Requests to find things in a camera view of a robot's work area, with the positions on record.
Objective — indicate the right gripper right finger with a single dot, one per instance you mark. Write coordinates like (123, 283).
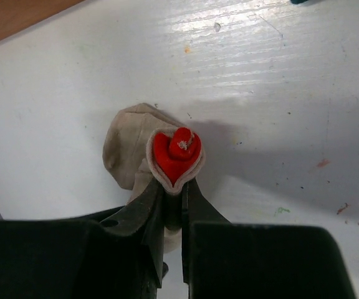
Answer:
(222, 259)

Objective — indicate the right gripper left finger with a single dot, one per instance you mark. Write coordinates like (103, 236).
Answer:
(117, 253)

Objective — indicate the beige red sock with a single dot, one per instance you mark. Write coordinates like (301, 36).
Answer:
(142, 143)

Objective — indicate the wooden compartment organizer tray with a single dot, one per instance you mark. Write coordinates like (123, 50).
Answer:
(17, 15)

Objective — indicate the dark green reindeer sock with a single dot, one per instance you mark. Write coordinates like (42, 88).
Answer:
(297, 2)

